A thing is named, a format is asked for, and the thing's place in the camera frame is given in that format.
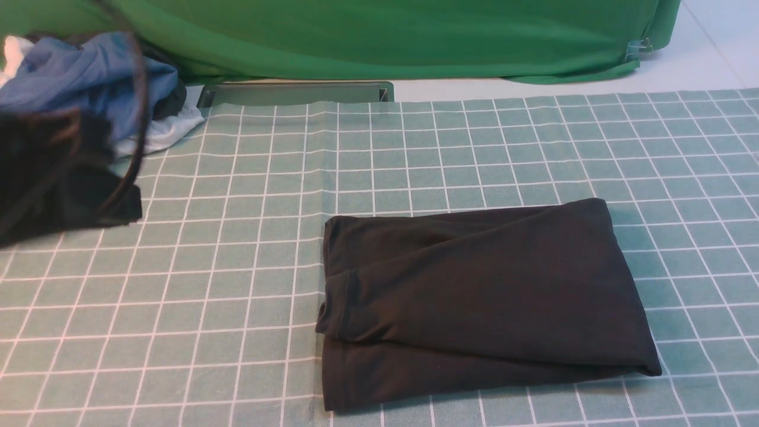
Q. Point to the green checkered tablecloth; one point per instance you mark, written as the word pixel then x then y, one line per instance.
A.
pixel 203 313

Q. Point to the metal binder clip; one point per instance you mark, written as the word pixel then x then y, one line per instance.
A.
pixel 638 48

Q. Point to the white crumpled garment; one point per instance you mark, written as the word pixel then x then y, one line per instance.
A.
pixel 161 133

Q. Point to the blue crumpled garment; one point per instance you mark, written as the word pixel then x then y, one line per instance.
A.
pixel 53 75

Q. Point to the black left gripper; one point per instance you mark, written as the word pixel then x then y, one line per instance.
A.
pixel 56 176

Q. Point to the dark gray long-sleeved shirt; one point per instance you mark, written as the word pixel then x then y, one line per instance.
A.
pixel 466 301

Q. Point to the green backdrop cloth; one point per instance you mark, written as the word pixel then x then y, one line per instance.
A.
pixel 530 42

